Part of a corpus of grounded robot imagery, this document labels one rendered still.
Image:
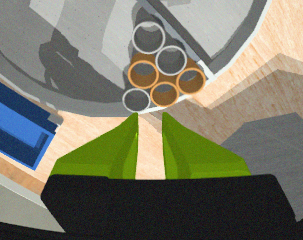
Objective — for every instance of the blue tray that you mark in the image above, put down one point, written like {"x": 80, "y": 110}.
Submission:
{"x": 19, "y": 140}

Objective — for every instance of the bronze bushing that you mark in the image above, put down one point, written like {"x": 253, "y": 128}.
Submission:
{"x": 193, "y": 86}
{"x": 168, "y": 98}
{"x": 143, "y": 81}

